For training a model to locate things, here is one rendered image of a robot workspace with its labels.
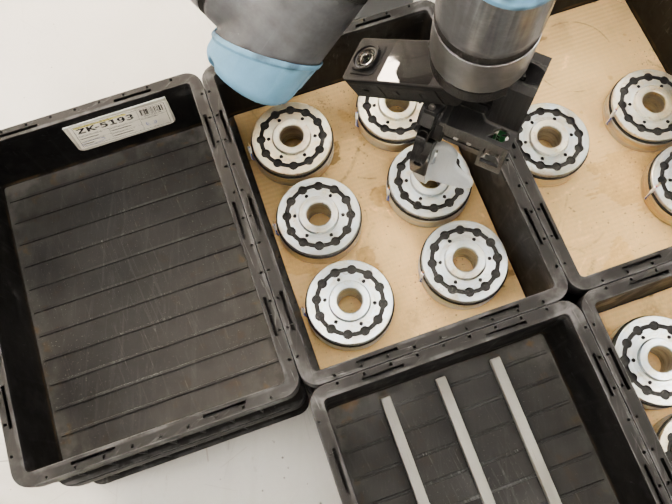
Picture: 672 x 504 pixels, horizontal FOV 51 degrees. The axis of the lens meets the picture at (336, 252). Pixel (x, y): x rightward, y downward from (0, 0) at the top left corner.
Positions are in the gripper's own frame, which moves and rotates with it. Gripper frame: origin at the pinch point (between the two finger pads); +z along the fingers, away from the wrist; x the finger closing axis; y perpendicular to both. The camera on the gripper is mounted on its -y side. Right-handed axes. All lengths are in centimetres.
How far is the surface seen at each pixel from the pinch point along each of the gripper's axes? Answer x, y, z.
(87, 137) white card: -11.4, -39.5, 10.8
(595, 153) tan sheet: 15.9, 17.5, 18.2
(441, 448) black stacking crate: -26.0, 14.2, 15.8
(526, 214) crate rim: 0.9, 12.0, 8.7
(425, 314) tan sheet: -12.7, 6.4, 16.5
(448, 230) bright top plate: -2.8, 4.8, 13.9
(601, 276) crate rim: -2.8, 21.5, 7.1
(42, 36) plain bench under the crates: 5, -67, 30
